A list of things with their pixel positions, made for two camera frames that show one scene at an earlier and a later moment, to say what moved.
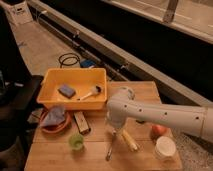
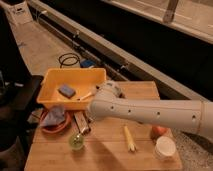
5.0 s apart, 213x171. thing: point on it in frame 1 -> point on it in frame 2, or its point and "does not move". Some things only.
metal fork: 109,154 -> 77,136
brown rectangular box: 82,122 does not move
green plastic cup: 76,141 does not move
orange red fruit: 157,131 does not move
